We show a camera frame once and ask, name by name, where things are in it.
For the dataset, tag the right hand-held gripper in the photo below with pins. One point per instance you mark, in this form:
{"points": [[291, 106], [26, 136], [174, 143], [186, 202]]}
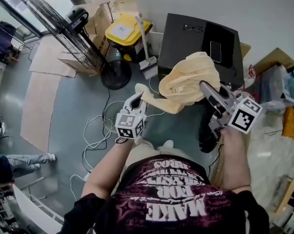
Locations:
{"points": [[244, 116]]}

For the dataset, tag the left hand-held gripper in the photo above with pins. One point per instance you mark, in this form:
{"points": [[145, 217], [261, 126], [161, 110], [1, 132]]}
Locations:
{"points": [[128, 125]]}

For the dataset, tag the beige clothes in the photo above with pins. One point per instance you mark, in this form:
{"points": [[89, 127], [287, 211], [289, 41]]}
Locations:
{"points": [[190, 77]]}

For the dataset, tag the black washing machine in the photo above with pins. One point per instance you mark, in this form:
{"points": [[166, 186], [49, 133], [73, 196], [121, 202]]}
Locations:
{"points": [[181, 47]]}

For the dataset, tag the person's right forearm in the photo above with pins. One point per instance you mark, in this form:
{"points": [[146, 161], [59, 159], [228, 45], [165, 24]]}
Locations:
{"points": [[235, 162]]}

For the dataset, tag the person's left forearm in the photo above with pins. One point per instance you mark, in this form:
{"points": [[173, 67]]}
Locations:
{"points": [[105, 169]]}

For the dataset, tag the clothes rack with dark clothes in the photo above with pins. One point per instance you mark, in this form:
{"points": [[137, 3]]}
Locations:
{"points": [[3, 38]]}

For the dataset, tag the person's left white shoe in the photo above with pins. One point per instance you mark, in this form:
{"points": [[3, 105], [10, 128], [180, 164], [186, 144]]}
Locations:
{"points": [[138, 140]]}

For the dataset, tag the person's white shoe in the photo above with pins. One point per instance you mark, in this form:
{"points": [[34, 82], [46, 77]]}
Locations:
{"points": [[138, 140], [168, 144]]}

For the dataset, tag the dark wristband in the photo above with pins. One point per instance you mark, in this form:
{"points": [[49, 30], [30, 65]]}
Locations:
{"points": [[121, 141]]}

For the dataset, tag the white mop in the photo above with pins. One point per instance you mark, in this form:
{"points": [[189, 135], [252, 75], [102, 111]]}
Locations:
{"points": [[149, 64]]}

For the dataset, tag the smartphone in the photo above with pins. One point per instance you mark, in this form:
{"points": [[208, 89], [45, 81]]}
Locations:
{"points": [[215, 52]]}

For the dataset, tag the person's beige trousers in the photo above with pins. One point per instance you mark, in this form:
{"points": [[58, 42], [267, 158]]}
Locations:
{"points": [[146, 152]]}

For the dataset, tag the person's right white shoe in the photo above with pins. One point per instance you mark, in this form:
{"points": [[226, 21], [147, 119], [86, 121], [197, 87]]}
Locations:
{"points": [[168, 144]]}

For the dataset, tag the small cardboard piece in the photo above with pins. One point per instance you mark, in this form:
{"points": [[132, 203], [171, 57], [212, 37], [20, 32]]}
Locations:
{"points": [[245, 49]]}

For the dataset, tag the pile of clear plastic bags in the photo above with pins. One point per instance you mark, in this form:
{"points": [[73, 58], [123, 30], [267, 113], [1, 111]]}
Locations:
{"points": [[276, 86]]}

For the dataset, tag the black pad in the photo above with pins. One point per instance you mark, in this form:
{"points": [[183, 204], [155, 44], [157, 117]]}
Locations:
{"points": [[227, 38]]}

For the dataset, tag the large cardboard panel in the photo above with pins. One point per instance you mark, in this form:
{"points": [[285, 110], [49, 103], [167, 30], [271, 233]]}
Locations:
{"points": [[276, 60]]}

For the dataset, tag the orange bag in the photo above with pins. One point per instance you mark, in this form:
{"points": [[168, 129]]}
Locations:
{"points": [[290, 122]]}

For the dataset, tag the black eyeglasses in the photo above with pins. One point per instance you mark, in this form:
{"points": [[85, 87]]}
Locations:
{"points": [[193, 28]]}

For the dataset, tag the brown cardboard box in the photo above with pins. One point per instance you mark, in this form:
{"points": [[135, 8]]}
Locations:
{"points": [[98, 40]]}

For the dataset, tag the yellow lid trash bin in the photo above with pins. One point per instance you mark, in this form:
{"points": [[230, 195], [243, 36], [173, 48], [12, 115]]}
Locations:
{"points": [[122, 30]]}

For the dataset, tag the brown cardboard floor sheet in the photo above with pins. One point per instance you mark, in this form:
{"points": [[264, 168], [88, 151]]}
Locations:
{"points": [[49, 57], [39, 111]]}

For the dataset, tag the person's black printed t-shirt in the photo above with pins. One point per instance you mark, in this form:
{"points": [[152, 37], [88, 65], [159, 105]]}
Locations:
{"points": [[171, 201]]}

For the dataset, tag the white table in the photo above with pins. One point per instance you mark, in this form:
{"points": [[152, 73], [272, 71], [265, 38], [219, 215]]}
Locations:
{"points": [[37, 211]]}

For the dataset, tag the black pedestal fan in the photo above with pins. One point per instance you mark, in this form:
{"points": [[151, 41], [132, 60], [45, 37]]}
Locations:
{"points": [[76, 17]]}

